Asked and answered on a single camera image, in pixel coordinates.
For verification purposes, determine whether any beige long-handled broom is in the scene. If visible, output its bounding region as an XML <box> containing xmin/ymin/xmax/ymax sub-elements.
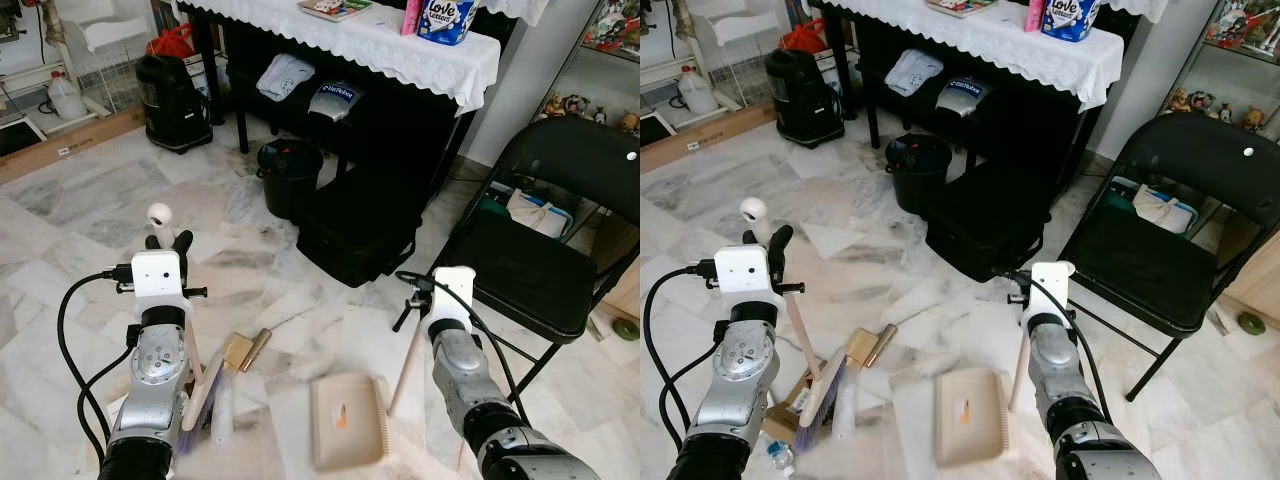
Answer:
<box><xmin>146</xmin><ymin>202</ymin><xmax>227</xmax><ymax>457</ymax></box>
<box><xmin>739</xmin><ymin>196</ymin><xmax>853</xmax><ymax>457</ymax></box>

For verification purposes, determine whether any black rectangular case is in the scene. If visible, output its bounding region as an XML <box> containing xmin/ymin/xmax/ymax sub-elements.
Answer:
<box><xmin>295</xmin><ymin>169</ymin><xmax>427</xmax><ymax>290</ymax></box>
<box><xmin>924</xmin><ymin>164</ymin><xmax>1052</xmax><ymax>284</ymax></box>

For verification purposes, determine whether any small yellow box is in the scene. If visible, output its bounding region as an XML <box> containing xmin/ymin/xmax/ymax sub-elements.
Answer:
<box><xmin>221</xmin><ymin>332</ymin><xmax>254</xmax><ymax>374</ymax></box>
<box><xmin>844</xmin><ymin>327</ymin><xmax>880</xmax><ymax>367</ymax></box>

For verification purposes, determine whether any gold tube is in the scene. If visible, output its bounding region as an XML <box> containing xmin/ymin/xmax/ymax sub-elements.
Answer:
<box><xmin>240</xmin><ymin>327</ymin><xmax>274</xmax><ymax>374</ymax></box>
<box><xmin>864</xmin><ymin>322</ymin><xmax>899</xmax><ymax>369</ymax></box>

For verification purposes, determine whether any black folding chair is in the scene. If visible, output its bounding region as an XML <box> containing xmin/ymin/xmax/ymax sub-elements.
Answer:
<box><xmin>440</xmin><ymin>116</ymin><xmax>641</xmax><ymax>403</ymax></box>
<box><xmin>1056</xmin><ymin>111</ymin><xmax>1280</xmax><ymax>403</ymax></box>

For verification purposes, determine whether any brown cardboard piece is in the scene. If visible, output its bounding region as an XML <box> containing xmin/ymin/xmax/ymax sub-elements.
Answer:
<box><xmin>764</xmin><ymin>374</ymin><xmax>832</xmax><ymax>447</ymax></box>

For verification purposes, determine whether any clear plastic wrapper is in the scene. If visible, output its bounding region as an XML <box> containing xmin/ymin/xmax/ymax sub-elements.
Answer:
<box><xmin>209</xmin><ymin>379</ymin><xmax>237</xmax><ymax>447</ymax></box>
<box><xmin>834</xmin><ymin>369</ymin><xmax>860</xmax><ymax>442</ymax></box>

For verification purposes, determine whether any black canister vacuum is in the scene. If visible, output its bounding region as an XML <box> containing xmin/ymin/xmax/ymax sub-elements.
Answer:
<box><xmin>764</xmin><ymin>47</ymin><xmax>847</xmax><ymax>150</ymax></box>
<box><xmin>134</xmin><ymin>54</ymin><xmax>215</xmax><ymax>155</ymax></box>

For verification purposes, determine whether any black flat board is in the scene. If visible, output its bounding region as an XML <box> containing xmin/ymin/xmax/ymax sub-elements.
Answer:
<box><xmin>0</xmin><ymin>118</ymin><xmax>47</xmax><ymax>161</ymax></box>
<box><xmin>640</xmin><ymin>112</ymin><xmax>674</xmax><ymax>150</ymax></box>

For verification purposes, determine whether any black wooden table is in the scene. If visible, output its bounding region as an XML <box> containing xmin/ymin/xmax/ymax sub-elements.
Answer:
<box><xmin>812</xmin><ymin>5</ymin><xmax>1106</xmax><ymax>196</ymax></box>
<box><xmin>183</xmin><ymin>5</ymin><xmax>483</xmax><ymax>201</ymax></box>

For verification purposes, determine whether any white plastic jug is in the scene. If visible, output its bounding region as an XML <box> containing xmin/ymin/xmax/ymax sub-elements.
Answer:
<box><xmin>677</xmin><ymin>64</ymin><xmax>720</xmax><ymax>115</ymax></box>
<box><xmin>47</xmin><ymin>71</ymin><xmax>90</xmax><ymax>122</ymax></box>

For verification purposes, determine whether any beige blue bag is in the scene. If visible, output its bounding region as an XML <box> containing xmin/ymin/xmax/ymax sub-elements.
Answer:
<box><xmin>1131</xmin><ymin>181</ymin><xmax>1200</xmax><ymax>237</ymax></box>
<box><xmin>504</xmin><ymin>187</ymin><xmax>577</xmax><ymax>242</ymax></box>

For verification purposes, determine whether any folded grey white cloth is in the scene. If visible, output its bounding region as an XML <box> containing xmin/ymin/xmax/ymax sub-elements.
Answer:
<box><xmin>884</xmin><ymin>47</ymin><xmax>945</xmax><ymax>99</ymax></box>
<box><xmin>255</xmin><ymin>52</ymin><xmax>317</xmax><ymax>102</ymax></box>

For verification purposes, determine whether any red plastic bag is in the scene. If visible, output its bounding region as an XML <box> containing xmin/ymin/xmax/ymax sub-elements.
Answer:
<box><xmin>779</xmin><ymin>17</ymin><xmax>830</xmax><ymax>54</ymax></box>
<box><xmin>147</xmin><ymin>21</ymin><xmax>197</xmax><ymax>60</ymax></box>

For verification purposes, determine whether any silver blue printed bag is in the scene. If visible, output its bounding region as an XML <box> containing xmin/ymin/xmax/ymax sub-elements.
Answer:
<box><xmin>307</xmin><ymin>79</ymin><xmax>367</xmax><ymax>127</ymax></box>
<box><xmin>934</xmin><ymin>74</ymin><xmax>995</xmax><ymax>122</ymax></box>

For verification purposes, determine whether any white lace tablecloth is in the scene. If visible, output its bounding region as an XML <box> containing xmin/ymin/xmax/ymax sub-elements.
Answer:
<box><xmin>180</xmin><ymin>0</ymin><xmax>502</xmax><ymax>117</ymax></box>
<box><xmin>810</xmin><ymin>0</ymin><xmax>1127</xmax><ymax>112</ymax></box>

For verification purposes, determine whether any glass display shelf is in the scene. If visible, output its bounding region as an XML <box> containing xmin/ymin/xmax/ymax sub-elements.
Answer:
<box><xmin>578</xmin><ymin>0</ymin><xmax>641</xmax><ymax>57</ymax></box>
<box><xmin>1200</xmin><ymin>0</ymin><xmax>1280</xmax><ymax>52</ymax></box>

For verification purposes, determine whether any colourful flat tray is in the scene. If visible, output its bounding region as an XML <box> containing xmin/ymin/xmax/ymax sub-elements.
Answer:
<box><xmin>299</xmin><ymin>0</ymin><xmax>374</xmax><ymax>22</ymax></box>
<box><xmin>924</xmin><ymin>0</ymin><xmax>1000</xmax><ymax>20</ymax></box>

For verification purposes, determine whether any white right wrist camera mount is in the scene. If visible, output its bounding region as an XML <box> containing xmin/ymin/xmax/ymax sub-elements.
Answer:
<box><xmin>430</xmin><ymin>265</ymin><xmax>477</xmax><ymax>339</ymax></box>
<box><xmin>1028</xmin><ymin>261</ymin><xmax>1077</xmax><ymax>329</ymax></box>

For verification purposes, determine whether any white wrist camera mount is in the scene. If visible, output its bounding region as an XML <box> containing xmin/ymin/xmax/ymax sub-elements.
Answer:
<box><xmin>131</xmin><ymin>250</ymin><xmax>184</xmax><ymax>309</ymax></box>
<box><xmin>1028</xmin><ymin>261</ymin><xmax>1077</xmax><ymax>329</ymax></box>
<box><xmin>717</xmin><ymin>246</ymin><xmax>784</xmax><ymax>306</ymax></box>
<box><xmin>430</xmin><ymin>265</ymin><xmax>477</xmax><ymax>339</ymax></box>

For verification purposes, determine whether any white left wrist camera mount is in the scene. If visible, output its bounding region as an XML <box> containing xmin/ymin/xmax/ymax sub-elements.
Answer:
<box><xmin>131</xmin><ymin>250</ymin><xmax>184</xmax><ymax>309</ymax></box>
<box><xmin>717</xmin><ymin>246</ymin><xmax>784</xmax><ymax>306</ymax></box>

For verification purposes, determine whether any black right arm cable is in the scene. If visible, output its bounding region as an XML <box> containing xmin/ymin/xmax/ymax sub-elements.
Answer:
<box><xmin>990</xmin><ymin>266</ymin><xmax>1116</xmax><ymax>426</ymax></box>
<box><xmin>395</xmin><ymin>270</ymin><xmax>531</xmax><ymax>426</ymax></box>

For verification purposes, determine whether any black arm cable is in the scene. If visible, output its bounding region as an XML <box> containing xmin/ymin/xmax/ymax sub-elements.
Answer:
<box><xmin>990</xmin><ymin>266</ymin><xmax>1116</xmax><ymax>426</ymax></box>
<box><xmin>56</xmin><ymin>264</ymin><xmax>141</xmax><ymax>463</ymax></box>
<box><xmin>395</xmin><ymin>270</ymin><xmax>531</xmax><ymax>426</ymax></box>
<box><xmin>643</xmin><ymin>260</ymin><xmax>726</xmax><ymax>451</ymax></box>

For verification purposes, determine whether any black bucket with handle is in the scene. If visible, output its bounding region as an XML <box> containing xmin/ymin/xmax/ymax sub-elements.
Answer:
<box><xmin>884</xmin><ymin>132</ymin><xmax>954</xmax><ymax>215</ymax></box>
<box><xmin>256</xmin><ymin>137</ymin><xmax>325</xmax><ymax>222</ymax></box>

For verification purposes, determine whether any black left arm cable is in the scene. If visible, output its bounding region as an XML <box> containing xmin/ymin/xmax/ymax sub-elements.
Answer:
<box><xmin>643</xmin><ymin>260</ymin><xmax>726</xmax><ymax>451</ymax></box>
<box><xmin>56</xmin><ymin>264</ymin><xmax>141</xmax><ymax>463</ymax></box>

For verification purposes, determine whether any white wire rack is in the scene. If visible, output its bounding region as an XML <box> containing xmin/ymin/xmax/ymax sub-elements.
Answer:
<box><xmin>689</xmin><ymin>0</ymin><xmax>792</xmax><ymax>107</ymax></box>
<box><xmin>54</xmin><ymin>0</ymin><xmax>152</xmax><ymax>112</ymax></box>

